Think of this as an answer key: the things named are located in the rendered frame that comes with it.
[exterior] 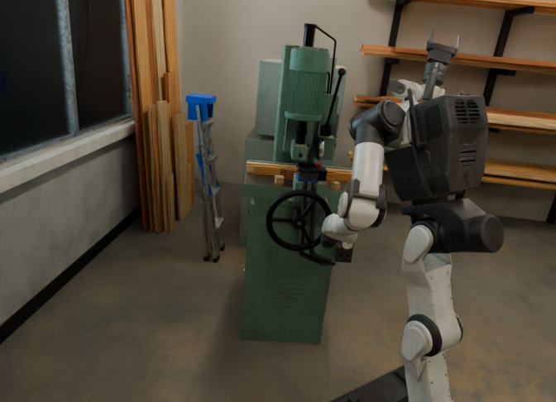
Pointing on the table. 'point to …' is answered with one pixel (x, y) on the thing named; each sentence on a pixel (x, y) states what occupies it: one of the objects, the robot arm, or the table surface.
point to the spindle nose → (300, 132)
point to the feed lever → (332, 107)
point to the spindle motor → (306, 84)
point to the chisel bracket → (299, 150)
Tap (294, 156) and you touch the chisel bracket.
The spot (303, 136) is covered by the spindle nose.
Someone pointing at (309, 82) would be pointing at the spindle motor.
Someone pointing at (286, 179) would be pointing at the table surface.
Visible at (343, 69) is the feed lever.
